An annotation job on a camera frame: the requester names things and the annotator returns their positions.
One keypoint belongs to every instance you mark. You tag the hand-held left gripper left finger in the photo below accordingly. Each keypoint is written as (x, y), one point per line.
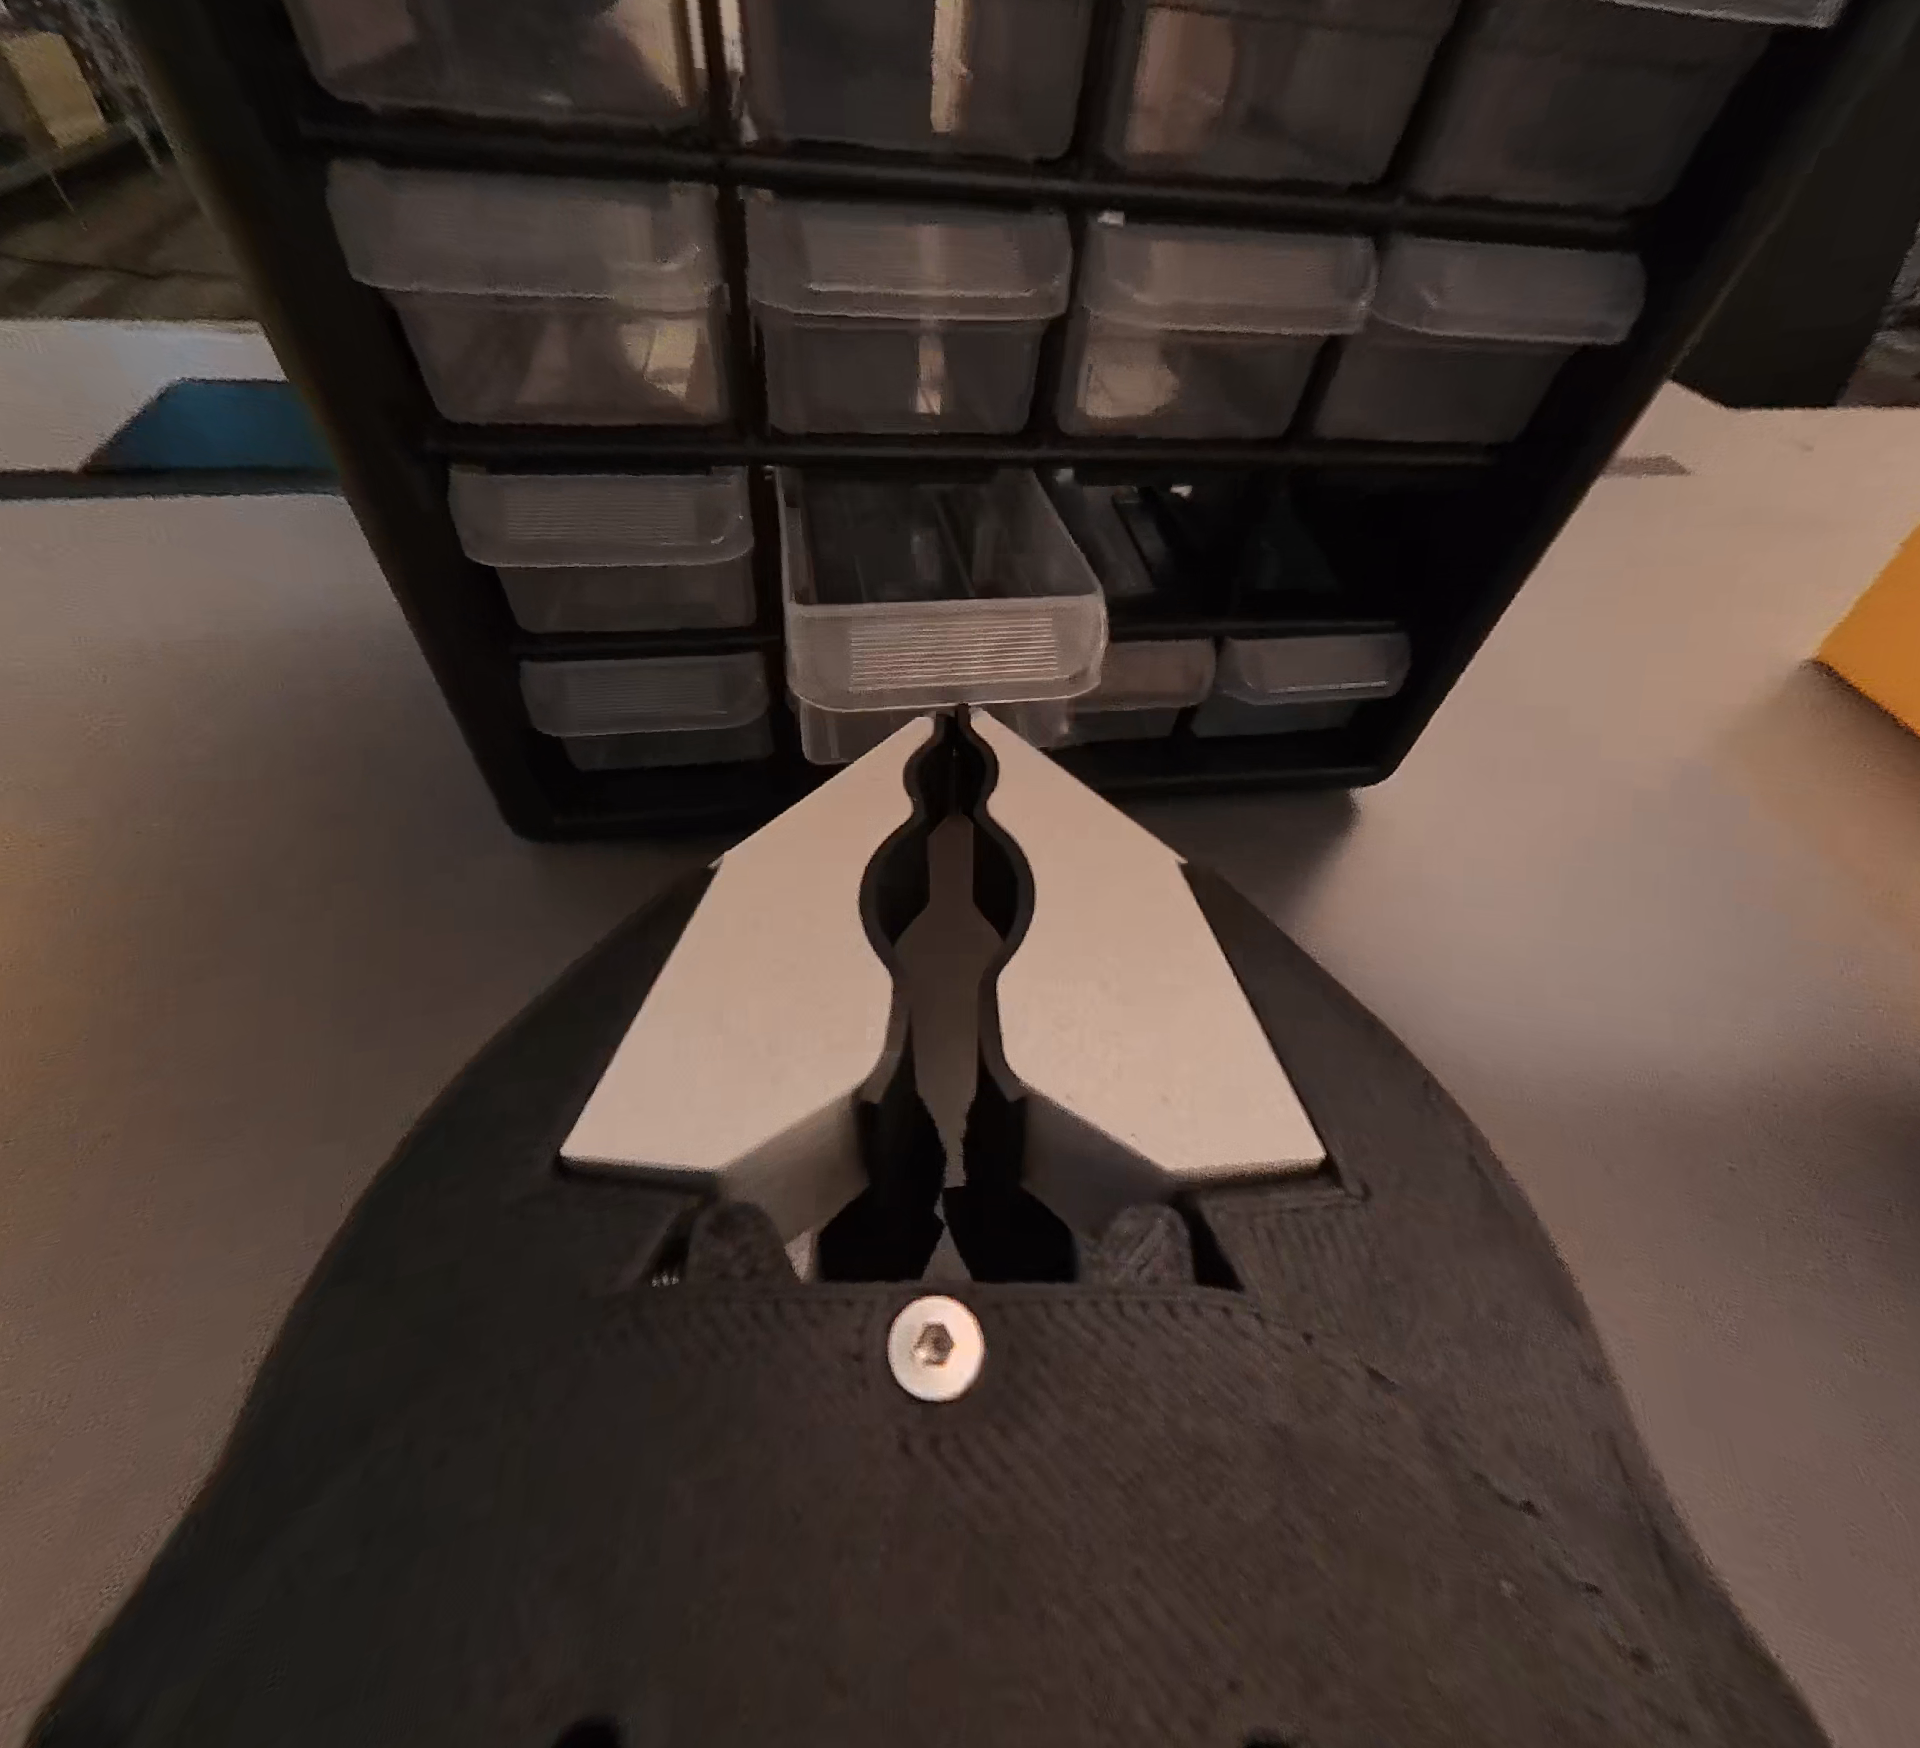
(736, 1028)

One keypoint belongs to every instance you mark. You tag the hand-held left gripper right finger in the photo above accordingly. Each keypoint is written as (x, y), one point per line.
(1155, 1028)

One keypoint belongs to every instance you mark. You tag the black drawer cabinet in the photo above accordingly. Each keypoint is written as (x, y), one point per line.
(382, 429)

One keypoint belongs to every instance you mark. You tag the yellow plastic bin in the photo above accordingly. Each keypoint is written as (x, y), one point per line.
(1881, 654)

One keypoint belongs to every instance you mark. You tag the array of small clear drawers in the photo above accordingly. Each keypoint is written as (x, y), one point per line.
(901, 279)

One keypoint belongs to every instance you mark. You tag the blue flat mat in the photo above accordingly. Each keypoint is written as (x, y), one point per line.
(211, 429)

